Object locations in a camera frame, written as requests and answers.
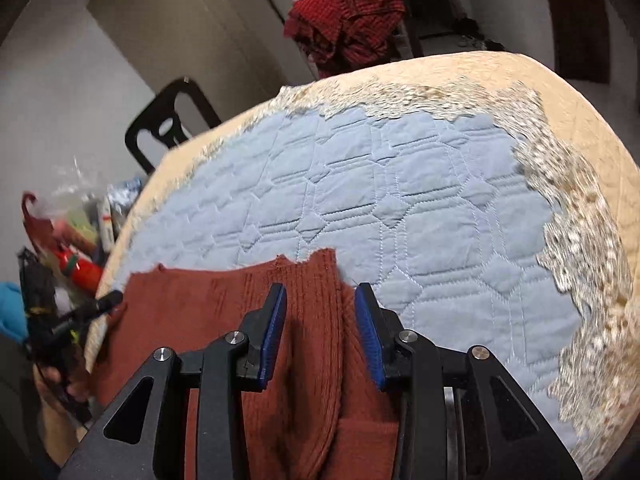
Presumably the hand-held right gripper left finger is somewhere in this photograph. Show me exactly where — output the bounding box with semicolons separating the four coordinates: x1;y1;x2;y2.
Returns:
59;282;288;480

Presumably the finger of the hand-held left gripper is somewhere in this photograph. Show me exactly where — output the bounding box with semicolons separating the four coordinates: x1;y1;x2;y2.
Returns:
55;290;123;333

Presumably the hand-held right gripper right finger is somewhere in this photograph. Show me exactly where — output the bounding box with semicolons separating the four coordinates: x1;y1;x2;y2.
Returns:
354;282;583;480

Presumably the rust-red knit sweater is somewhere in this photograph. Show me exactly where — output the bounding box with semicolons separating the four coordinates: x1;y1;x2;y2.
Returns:
90;247;401;480

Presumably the person's left hand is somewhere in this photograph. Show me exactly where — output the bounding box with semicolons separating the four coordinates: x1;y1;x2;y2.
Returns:
32;360;92;418

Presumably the blue box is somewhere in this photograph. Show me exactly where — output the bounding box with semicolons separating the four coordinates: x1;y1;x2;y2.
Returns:
0;282;28;343

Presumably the red reindeer bottle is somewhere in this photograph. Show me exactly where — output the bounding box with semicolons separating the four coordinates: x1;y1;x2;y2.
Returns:
52;242;103;293

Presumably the red gift bag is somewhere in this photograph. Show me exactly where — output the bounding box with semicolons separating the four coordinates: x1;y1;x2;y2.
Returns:
21;191;56;261

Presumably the clear plastic bag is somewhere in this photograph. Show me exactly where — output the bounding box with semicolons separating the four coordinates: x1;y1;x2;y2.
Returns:
45;157;131;221

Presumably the black wooden chair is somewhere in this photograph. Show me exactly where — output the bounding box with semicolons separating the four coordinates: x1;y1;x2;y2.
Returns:
124;77;222;173

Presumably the beige tall cabinet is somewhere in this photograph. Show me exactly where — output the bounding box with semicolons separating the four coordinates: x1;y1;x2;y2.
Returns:
85;0;311;121

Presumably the blue quilted table cover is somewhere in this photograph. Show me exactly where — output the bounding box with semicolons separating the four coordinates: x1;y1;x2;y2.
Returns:
82;50;640;480

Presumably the red plaid cloth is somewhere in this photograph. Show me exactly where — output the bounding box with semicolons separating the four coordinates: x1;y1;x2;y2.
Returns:
284;0;407;78

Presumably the dark glass door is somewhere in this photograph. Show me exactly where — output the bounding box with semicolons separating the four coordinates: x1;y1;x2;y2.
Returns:
400;0;476;56

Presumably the dark brown door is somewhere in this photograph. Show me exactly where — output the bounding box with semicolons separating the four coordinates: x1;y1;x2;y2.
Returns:
540;0;611;83

